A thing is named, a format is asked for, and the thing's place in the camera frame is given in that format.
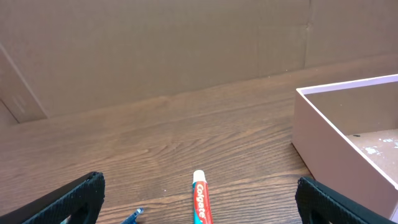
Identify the blue disposable razor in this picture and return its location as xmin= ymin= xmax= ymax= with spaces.
xmin=121 ymin=208 xmax=144 ymax=224

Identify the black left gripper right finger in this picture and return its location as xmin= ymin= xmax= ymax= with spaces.
xmin=295 ymin=177 xmax=395 ymax=224

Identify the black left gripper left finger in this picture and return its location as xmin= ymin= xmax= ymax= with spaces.
xmin=1 ymin=172 xmax=105 ymax=223

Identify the Colgate toothpaste tube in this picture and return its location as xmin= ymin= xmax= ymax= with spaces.
xmin=192 ymin=170 xmax=213 ymax=224

